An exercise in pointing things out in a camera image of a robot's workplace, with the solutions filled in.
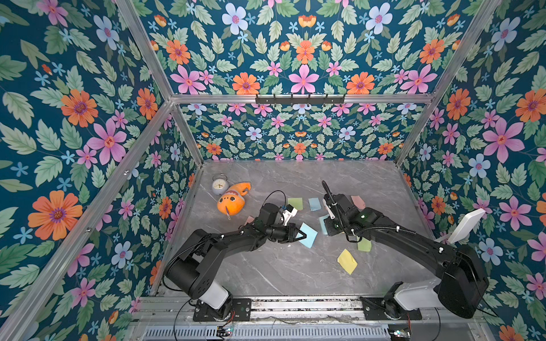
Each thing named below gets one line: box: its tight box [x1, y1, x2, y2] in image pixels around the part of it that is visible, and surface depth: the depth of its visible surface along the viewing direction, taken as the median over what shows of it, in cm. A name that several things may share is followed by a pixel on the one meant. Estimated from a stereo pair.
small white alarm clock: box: [211, 173, 230, 196], surface depth 107 cm
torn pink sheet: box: [350, 195, 367, 210], surface depth 103 cm
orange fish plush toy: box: [216, 181, 252, 216], surface depth 95 cm
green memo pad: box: [287, 197, 304, 211], surface depth 106 cm
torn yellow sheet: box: [336, 248, 358, 275], surface depth 86 cm
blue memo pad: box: [296, 221, 318, 249], surface depth 85 cm
